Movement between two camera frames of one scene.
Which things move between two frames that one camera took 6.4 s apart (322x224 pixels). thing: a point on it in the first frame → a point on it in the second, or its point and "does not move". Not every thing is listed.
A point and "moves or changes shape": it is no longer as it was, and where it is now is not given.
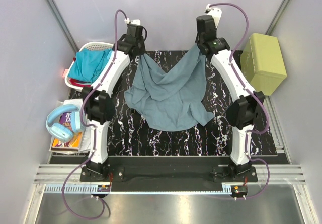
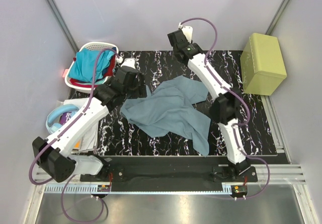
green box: x=263 y=63 does not move
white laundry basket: x=91 y=46 does not move
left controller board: x=103 y=188 does not move
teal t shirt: x=89 y=64 does not move
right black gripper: x=196 y=38 → x=187 y=42
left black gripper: x=140 y=49 → x=140 y=85
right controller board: x=239 y=189 does not move
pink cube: x=65 y=73 does not move
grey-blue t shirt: x=173 y=101 moves or changes shape
